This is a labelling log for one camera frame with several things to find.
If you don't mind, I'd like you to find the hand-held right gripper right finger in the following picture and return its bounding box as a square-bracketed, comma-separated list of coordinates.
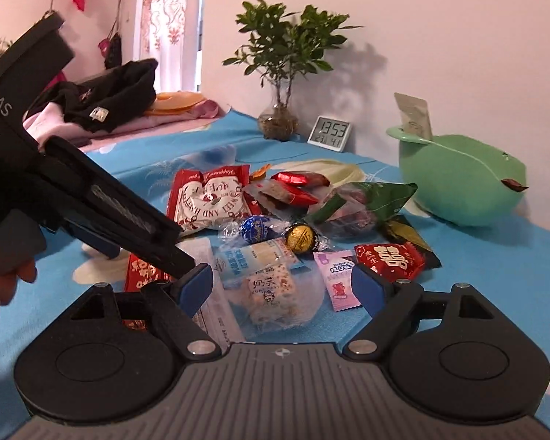
[344, 266, 498, 362]

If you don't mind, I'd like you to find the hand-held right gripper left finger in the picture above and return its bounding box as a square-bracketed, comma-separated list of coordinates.
[69, 263, 223, 362]

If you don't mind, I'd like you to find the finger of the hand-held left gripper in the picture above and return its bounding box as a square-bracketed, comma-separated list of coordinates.
[41, 136, 185, 246]
[66, 217, 196, 280]

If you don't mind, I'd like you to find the pink candy packet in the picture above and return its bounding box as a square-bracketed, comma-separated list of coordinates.
[313, 250, 364, 313]

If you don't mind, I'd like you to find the clear nougat packet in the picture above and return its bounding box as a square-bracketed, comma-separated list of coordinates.
[228, 263, 322, 331]

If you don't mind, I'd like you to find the green plastic bowl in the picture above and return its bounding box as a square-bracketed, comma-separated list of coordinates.
[386, 124, 529, 228]

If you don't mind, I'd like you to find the cream pouch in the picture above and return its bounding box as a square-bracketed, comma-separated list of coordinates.
[393, 92, 434, 141]

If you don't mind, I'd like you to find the person's left hand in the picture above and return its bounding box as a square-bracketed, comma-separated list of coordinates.
[0, 258, 38, 331]

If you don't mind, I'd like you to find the red packet with white characters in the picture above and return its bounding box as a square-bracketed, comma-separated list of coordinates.
[354, 242, 426, 283]

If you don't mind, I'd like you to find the long clear packet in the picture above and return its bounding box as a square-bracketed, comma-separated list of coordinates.
[178, 237, 247, 345]

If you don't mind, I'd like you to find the red packet with gold print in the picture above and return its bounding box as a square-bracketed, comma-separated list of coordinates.
[124, 253, 175, 331]

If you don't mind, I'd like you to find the light blue white packet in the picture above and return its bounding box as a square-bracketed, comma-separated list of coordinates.
[214, 238, 304, 289]

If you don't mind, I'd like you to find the dark olive packet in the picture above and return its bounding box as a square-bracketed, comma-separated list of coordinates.
[379, 215, 443, 270]

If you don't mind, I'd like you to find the blue foil chocolate ball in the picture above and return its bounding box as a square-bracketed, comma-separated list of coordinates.
[219, 215, 290, 245]

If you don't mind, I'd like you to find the green snack bag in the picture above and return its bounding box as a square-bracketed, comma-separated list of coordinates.
[304, 182, 418, 240]

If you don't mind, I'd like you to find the red white heart-print packet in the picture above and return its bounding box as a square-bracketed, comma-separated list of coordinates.
[166, 165, 253, 238]

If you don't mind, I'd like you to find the gold foil chocolate ball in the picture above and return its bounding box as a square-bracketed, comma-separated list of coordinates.
[283, 222, 331, 256]

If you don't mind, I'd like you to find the black clothing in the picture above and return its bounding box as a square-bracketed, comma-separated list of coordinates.
[27, 59, 157, 135]

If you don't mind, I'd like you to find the orange plate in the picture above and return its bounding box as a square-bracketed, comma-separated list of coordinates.
[147, 92, 205, 114]

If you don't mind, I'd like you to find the blue printed cloth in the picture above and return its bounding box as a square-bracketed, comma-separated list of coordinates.
[0, 109, 550, 440]

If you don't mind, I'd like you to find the clear wrapped red snack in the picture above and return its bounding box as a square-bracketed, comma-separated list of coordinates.
[251, 179, 320, 208]

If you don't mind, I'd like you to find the red foil candy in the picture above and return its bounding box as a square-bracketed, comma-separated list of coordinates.
[270, 171, 331, 190]

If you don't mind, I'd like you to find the dark hanging garment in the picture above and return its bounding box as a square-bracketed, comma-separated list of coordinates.
[98, 32, 122, 69]

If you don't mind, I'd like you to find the white digital clock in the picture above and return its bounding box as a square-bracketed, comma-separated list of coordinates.
[308, 116, 352, 152]

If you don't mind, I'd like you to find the leafy plant in glass vase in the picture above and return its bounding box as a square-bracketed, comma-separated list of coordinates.
[223, 0, 364, 141]

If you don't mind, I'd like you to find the floral curtain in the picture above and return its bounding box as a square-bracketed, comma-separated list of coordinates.
[137, 0, 203, 95]

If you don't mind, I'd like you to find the metal drying rack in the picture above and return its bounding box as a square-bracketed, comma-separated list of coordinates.
[49, 0, 125, 70]

